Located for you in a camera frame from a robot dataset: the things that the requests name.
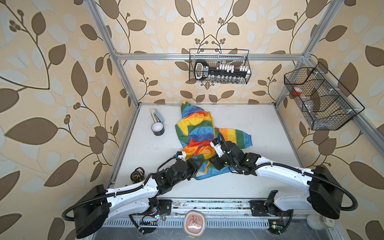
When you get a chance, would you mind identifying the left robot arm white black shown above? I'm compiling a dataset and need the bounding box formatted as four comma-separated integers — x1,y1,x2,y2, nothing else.
62,158,201,239

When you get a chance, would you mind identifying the rainbow striped jacket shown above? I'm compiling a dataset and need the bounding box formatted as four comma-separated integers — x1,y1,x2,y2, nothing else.
175,101,253,180

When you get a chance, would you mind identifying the black tape roll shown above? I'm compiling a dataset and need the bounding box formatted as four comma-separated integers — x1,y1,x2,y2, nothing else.
151,122,165,136

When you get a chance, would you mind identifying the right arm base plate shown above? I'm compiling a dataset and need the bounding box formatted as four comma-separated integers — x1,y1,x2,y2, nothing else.
249,200,292,218

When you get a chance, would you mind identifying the black socket set rail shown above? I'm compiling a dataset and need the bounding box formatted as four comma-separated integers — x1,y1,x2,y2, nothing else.
192,60,252,81

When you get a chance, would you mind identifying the yellow black tape measure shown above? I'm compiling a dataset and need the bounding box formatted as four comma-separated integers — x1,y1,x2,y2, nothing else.
130,167,145,184

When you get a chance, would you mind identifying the pink round timer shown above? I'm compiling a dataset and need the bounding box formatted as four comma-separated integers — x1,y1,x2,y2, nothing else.
183,211,207,238

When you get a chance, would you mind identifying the back wire basket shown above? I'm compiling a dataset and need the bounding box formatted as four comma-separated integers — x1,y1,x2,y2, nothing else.
189,48,252,85

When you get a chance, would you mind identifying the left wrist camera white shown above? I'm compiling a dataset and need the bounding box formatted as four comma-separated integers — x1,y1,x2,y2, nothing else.
174,151,187,161

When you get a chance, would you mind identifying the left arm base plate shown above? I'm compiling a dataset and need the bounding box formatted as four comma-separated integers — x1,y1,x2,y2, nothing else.
131,199,173,217

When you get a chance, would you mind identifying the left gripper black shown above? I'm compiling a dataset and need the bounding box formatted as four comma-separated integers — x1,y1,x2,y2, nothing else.
172,158,205,188

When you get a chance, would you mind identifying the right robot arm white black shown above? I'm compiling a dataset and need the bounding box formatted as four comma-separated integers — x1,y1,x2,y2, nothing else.
209,138,358,220

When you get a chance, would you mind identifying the right wire basket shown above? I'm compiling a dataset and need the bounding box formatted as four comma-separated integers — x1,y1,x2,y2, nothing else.
284,62,365,131

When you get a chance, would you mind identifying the wire basket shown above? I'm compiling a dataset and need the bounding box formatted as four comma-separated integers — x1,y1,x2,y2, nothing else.
284,62,365,131
189,48,252,85

